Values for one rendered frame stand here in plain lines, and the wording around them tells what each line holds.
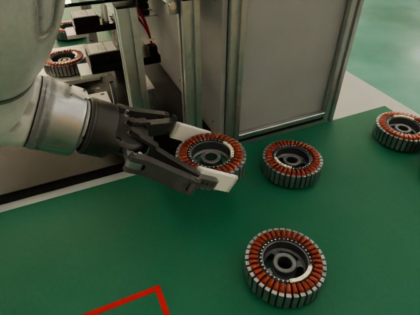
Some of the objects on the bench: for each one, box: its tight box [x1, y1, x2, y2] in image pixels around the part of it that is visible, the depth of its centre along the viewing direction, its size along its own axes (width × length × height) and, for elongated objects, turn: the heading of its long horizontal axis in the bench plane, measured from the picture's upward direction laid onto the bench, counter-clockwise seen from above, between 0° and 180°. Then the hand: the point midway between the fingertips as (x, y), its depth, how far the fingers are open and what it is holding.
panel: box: [138, 0, 228, 135], centre depth 86 cm, size 1×66×30 cm, turn 24°
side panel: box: [224, 0, 364, 145], centre depth 69 cm, size 28×3×32 cm, turn 114°
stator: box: [56, 21, 82, 41], centre depth 122 cm, size 11×11×4 cm
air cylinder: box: [146, 75, 158, 110], centre depth 82 cm, size 5×8×6 cm
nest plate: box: [88, 91, 111, 103], centre depth 79 cm, size 15×15×1 cm
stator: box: [244, 228, 327, 309], centre depth 50 cm, size 11×11×4 cm
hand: (210, 157), depth 56 cm, fingers closed on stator, 11 cm apart
